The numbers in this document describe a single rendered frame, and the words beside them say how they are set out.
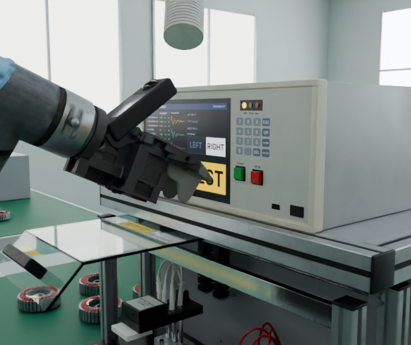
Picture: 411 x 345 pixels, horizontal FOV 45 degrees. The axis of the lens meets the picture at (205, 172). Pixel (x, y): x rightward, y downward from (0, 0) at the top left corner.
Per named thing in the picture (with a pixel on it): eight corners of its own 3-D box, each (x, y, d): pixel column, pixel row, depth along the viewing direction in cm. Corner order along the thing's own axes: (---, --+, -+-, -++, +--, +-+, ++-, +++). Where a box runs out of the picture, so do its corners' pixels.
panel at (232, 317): (416, 470, 70) (428, 267, 66) (160, 318, 121) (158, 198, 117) (420, 467, 71) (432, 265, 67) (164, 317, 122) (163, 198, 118)
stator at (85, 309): (126, 307, 133) (126, 294, 133) (119, 324, 122) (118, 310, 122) (85, 307, 133) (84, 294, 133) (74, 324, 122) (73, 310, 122)
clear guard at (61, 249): (45, 312, 67) (44, 270, 67) (-6, 268, 86) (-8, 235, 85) (225, 265, 88) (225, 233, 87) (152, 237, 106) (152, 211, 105)
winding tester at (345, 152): (312, 234, 66) (317, 78, 63) (142, 192, 100) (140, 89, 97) (450, 200, 90) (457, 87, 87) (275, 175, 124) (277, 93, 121)
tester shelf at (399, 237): (372, 295, 56) (373, 256, 56) (100, 205, 109) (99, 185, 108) (520, 234, 84) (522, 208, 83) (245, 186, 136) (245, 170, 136)
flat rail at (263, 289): (345, 335, 59) (346, 311, 59) (104, 233, 107) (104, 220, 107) (351, 332, 60) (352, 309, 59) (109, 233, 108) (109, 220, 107)
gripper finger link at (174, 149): (183, 172, 70) (135, 148, 64) (187, 160, 70) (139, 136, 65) (204, 175, 66) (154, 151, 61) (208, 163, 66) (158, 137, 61)
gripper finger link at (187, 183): (199, 210, 72) (150, 189, 66) (212, 172, 73) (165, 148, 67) (212, 213, 69) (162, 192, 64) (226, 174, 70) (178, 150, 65)
